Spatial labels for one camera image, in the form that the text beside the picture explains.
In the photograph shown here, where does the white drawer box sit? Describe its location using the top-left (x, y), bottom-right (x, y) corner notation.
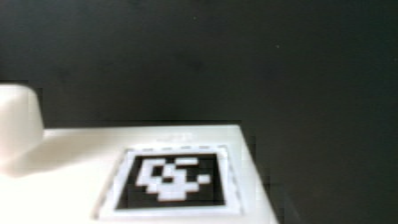
top-left (0, 84), bottom-right (278, 224)

